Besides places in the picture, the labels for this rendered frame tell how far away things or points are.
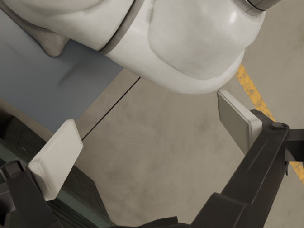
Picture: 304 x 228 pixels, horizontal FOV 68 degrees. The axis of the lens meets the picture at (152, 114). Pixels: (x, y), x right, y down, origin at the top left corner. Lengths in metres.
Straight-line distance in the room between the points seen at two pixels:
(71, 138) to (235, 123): 0.13
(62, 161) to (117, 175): 1.36
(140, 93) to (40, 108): 0.94
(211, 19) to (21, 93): 0.42
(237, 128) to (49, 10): 0.22
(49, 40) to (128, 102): 0.97
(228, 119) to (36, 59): 0.40
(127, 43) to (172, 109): 1.26
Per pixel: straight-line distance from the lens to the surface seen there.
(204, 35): 0.29
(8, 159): 0.82
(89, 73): 0.56
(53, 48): 0.48
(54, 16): 0.30
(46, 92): 0.55
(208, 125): 1.77
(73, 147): 0.20
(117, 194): 1.61
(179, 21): 0.29
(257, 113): 0.17
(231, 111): 0.17
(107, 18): 0.29
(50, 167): 0.17
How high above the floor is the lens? 1.30
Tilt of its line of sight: 61 degrees down
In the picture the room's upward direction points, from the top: 116 degrees clockwise
